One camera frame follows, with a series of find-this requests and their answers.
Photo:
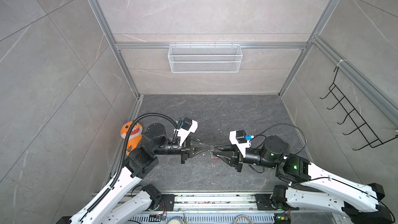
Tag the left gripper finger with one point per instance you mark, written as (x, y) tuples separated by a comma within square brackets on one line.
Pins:
[(195, 144), (200, 151)]

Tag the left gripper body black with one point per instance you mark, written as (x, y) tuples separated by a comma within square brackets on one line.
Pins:
[(184, 151)]

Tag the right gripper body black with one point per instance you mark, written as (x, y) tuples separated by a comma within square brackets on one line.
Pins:
[(239, 162)]

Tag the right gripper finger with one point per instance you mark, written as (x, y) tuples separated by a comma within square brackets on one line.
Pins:
[(224, 158), (222, 147)]

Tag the silver key rings bunch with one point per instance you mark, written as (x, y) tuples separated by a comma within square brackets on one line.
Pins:
[(212, 152)]

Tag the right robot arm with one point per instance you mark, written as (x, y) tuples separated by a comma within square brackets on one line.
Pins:
[(307, 185)]

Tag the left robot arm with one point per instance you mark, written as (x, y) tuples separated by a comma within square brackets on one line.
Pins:
[(139, 157)]

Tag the orange shark plush toy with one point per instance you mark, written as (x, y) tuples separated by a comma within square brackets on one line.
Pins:
[(135, 136)]

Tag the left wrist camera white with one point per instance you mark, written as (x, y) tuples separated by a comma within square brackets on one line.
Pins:
[(187, 127)]

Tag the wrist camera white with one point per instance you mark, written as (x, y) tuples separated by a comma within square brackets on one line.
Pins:
[(241, 140), (187, 127)]

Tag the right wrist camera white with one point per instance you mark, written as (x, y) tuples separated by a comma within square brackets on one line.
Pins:
[(241, 140)]

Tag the aluminium rail frame front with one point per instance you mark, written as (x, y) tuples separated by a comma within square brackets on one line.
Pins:
[(210, 208)]

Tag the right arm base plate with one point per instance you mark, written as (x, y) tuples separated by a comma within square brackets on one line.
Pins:
[(269, 202)]

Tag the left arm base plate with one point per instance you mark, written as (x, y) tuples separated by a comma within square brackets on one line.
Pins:
[(166, 203)]

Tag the white wire mesh basket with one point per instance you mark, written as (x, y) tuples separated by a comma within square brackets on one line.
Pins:
[(205, 58)]

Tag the black wire hook rack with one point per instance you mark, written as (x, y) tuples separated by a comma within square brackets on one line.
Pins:
[(351, 113)]

